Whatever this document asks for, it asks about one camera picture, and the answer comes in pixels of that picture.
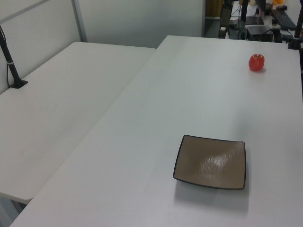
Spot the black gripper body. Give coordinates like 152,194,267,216
220,3,232,27

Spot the red apple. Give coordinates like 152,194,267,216
248,53,265,72

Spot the square brown ceramic plate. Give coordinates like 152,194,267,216
173,134,246,190

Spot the brown wooden cabinet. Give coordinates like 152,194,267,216
205,0,224,17

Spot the black tablet screen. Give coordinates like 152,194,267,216
245,16,265,26

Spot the silver electronics box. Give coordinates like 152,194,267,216
246,25,275,42

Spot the black computer keyboard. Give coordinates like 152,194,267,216
271,9,297,30

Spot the black clamped camera pole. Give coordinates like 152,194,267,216
287,0,303,50

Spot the grey partition post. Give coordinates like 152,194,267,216
71,0,88,44

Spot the black camera pole with base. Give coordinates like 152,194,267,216
0,25,28,89

